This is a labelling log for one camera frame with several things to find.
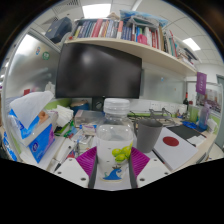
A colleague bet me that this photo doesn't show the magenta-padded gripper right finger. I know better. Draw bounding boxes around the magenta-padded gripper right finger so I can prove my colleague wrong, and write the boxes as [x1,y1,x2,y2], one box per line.
[130,146,172,189]

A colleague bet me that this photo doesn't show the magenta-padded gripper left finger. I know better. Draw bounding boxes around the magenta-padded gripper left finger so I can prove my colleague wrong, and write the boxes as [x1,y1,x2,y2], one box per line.
[53,146,99,190]

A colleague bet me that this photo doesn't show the clear plastic water bottle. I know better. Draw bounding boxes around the clear plastic water bottle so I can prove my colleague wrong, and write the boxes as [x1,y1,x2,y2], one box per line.
[95,97,136,184]

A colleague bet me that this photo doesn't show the large white paper sheet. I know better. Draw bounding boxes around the large white paper sheet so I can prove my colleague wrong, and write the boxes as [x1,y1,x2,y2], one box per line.
[151,126,199,172]

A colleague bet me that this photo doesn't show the flat round red coaster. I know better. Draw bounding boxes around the flat round red coaster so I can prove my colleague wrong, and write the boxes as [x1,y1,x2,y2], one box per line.
[162,136,180,147]

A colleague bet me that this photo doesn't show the grey cup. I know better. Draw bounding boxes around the grey cup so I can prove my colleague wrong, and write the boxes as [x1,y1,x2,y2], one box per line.
[136,119,164,154]

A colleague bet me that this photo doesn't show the blue and white tissue box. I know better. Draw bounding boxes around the blue and white tissue box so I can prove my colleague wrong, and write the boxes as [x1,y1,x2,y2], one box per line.
[8,90,58,164]

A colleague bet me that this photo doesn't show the black desk mat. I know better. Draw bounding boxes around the black desk mat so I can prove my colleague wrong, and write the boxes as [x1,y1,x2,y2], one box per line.
[166,123,209,148]

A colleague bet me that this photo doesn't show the grey metal laptop stand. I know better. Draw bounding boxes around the grey metal laptop stand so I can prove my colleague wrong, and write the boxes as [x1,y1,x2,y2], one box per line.
[148,108,180,127]

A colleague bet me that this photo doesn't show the small white paper sheet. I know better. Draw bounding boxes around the small white paper sheet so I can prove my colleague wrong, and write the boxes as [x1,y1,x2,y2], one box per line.
[191,134,208,147]

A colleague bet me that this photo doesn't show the white tissue pack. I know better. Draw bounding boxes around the white tissue pack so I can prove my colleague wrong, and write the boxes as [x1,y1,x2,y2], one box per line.
[53,104,75,128]

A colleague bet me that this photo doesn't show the clear plastic box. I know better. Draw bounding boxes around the clear plastic box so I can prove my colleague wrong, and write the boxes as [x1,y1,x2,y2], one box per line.
[74,109,105,128]

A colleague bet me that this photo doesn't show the translucent purple drink bottle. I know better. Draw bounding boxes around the translucent purple drink bottle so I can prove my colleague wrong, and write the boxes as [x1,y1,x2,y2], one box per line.
[198,101,212,131]

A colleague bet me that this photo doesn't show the dark wine bottle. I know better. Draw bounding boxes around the dark wine bottle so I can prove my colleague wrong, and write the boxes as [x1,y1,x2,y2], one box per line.
[182,92,190,111]

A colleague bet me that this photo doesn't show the purple hanging sign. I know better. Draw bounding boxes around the purple hanging sign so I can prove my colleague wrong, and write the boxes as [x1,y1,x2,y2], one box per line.
[195,71,208,96]

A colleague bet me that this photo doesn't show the black computer monitor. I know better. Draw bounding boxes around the black computer monitor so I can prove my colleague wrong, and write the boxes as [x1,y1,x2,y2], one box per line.
[54,42,143,111]

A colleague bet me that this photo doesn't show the wooden shelf with books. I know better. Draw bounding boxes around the wooden shelf with books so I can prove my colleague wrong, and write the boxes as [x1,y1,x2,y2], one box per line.
[64,9,202,77]

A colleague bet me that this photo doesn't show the dark blue box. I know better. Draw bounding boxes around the dark blue box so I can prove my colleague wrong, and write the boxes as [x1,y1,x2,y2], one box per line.
[44,16,73,44]

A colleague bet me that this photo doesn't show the ceiling lights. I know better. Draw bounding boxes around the ceiling lights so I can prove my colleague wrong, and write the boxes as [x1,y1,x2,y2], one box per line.
[82,3,202,52]

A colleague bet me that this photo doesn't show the coiled blue cable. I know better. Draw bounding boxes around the coiled blue cable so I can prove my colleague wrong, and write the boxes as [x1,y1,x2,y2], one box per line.
[181,120,200,130]

